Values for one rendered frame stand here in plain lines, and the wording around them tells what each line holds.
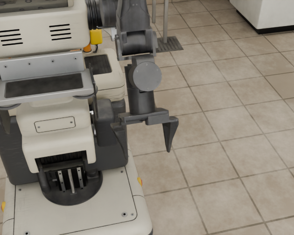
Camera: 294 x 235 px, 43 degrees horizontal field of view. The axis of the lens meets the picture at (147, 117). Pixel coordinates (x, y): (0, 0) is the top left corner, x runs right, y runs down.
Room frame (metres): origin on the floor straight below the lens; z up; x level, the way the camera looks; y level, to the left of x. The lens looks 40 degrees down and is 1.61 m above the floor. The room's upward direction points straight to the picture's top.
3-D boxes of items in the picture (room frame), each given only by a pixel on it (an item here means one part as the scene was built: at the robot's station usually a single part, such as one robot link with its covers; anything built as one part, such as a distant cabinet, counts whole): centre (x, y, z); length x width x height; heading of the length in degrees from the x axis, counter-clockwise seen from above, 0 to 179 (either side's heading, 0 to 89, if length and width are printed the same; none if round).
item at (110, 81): (1.21, 0.37, 0.59); 0.55 x 0.34 x 0.83; 103
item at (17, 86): (0.83, 0.28, 0.99); 0.28 x 0.16 x 0.22; 103
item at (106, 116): (0.97, 0.25, 0.68); 0.28 x 0.27 x 0.25; 103
